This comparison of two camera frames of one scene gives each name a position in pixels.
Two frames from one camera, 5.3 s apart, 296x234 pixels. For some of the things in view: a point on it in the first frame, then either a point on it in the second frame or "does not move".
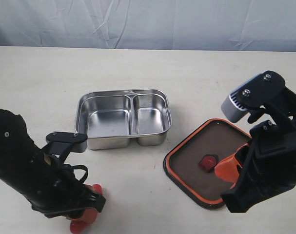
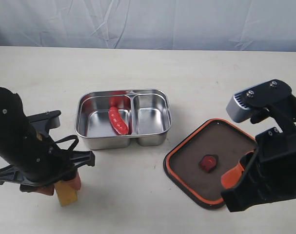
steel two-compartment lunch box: x=111 y=119 does not move
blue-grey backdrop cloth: x=254 y=25 does not move
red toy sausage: x=89 y=215 -> x=117 y=123
